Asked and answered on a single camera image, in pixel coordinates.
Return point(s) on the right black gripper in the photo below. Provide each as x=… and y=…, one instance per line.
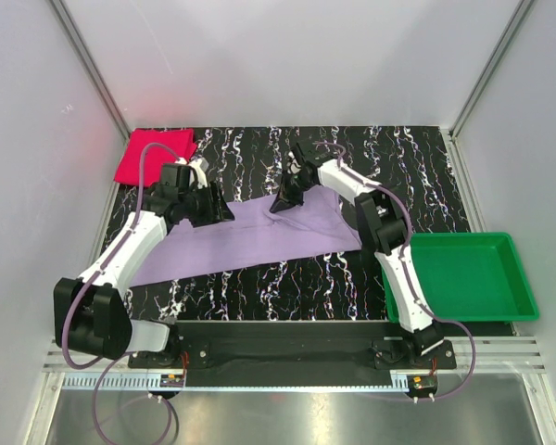
x=284, y=197

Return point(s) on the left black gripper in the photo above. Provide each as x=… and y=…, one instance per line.
x=217, y=208

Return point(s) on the lavender t shirt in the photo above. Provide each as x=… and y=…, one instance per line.
x=256, y=236

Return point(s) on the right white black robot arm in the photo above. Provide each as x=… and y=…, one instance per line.
x=384, y=226

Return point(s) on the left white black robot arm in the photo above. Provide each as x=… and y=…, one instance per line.
x=90, y=316

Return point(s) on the black marbled table mat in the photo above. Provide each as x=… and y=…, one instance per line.
x=412, y=161

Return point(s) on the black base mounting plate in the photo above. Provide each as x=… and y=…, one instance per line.
x=320, y=350

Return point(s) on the left connector board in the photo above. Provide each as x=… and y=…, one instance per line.
x=171, y=381

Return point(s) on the connector board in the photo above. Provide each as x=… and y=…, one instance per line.
x=424, y=381
x=171, y=381

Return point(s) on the green plastic tray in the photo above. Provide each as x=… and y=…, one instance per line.
x=466, y=277

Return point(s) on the right connector board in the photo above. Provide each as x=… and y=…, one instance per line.
x=424, y=381

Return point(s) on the white slotted cable duct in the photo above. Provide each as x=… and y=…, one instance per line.
x=380, y=382

